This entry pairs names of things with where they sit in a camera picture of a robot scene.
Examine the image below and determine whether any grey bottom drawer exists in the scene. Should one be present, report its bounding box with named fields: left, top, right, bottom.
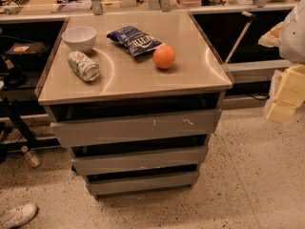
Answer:
left=86, top=171, right=199, bottom=196

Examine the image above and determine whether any grey drawer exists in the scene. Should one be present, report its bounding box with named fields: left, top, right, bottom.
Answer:
left=51, top=109, right=221, bottom=147
left=71, top=146, right=208, bottom=176
left=86, top=171, right=199, bottom=196

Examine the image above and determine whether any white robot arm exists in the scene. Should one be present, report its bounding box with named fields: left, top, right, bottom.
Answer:
left=258, top=0, right=305, bottom=123

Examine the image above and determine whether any grey drawer cabinet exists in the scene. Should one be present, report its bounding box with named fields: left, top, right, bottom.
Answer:
left=36, top=11, right=232, bottom=184

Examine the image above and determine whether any grey middle drawer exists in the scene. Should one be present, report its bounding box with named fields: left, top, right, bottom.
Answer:
left=71, top=146, right=208, bottom=176

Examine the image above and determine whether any grey top drawer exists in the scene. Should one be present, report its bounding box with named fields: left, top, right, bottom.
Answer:
left=51, top=109, right=221, bottom=147

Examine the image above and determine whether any orange fruit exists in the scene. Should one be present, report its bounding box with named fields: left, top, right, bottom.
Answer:
left=152, top=45, right=175, bottom=70

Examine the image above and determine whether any blue chip bag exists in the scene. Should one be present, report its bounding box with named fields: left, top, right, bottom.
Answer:
left=107, top=26, right=162, bottom=57

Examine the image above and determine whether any crushed green white can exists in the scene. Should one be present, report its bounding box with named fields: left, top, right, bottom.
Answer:
left=68, top=52, right=100, bottom=82

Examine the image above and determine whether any white bowl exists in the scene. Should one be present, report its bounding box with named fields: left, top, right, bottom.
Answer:
left=62, top=26, right=97, bottom=52

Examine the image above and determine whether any plastic bottle on floor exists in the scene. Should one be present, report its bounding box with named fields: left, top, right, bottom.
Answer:
left=21, top=146, right=40, bottom=167

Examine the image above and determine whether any black bag on shelf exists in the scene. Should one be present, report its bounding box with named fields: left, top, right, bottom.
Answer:
left=4, top=42, right=48, bottom=64

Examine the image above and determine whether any black equipment stand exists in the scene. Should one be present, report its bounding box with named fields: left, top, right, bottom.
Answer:
left=0, top=98, right=59, bottom=163

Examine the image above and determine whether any white sneaker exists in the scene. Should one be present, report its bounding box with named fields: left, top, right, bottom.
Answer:
left=0, top=203, right=38, bottom=229

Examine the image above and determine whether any black cable on floor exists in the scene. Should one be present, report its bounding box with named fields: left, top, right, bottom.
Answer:
left=247, top=93, right=271, bottom=101

